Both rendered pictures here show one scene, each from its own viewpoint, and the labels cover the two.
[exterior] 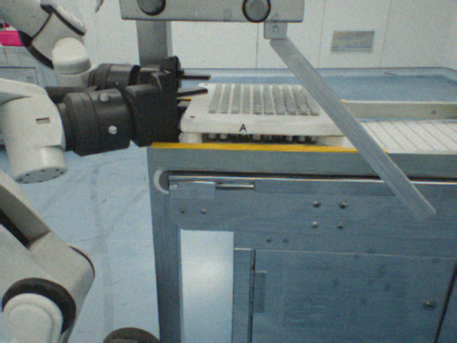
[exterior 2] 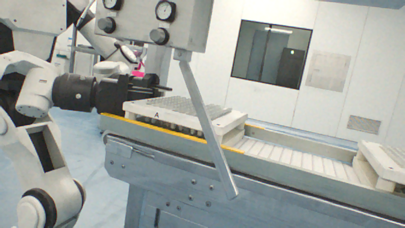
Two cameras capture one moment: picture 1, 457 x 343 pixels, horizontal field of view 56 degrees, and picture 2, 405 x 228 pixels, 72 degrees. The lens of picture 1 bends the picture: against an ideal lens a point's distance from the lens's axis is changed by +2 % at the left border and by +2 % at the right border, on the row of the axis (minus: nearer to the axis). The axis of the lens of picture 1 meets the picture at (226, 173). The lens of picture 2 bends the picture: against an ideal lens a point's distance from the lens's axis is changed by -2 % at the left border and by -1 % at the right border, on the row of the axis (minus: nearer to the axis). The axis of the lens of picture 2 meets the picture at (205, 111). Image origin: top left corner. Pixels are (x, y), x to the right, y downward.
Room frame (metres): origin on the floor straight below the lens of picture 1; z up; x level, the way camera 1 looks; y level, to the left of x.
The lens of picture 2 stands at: (0.03, -0.29, 1.14)
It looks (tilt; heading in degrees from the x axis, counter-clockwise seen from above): 10 degrees down; 16
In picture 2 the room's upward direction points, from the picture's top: 10 degrees clockwise
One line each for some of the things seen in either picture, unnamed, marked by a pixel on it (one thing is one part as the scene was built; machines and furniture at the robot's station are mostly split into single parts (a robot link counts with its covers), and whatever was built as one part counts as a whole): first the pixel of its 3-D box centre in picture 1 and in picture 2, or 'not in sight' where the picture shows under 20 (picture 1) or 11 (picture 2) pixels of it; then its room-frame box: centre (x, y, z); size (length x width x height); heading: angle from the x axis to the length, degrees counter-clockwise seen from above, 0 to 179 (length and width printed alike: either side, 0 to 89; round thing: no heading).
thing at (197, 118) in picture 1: (261, 105); (191, 111); (0.70, -0.06, 1.00); 0.25 x 0.24 x 0.02; 177
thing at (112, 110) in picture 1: (134, 118); (100, 96); (0.60, 0.14, 1.01); 0.12 x 0.10 x 0.13; 120
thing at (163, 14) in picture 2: not in sight; (165, 11); (0.53, -0.04, 1.21); 0.04 x 0.01 x 0.04; 88
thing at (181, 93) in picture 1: (188, 90); (140, 88); (0.65, 0.06, 1.04); 0.06 x 0.03 x 0.02; 120
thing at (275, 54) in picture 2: not in sight; (269, 53); (5.81, 0.29, 1.43); 1.38 x 0.01 x 1.16; 92
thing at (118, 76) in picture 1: (147, 89); (137, 90); (0.78, 0.15, 1.01); 0.12 x 0.10 x 0.13; 80
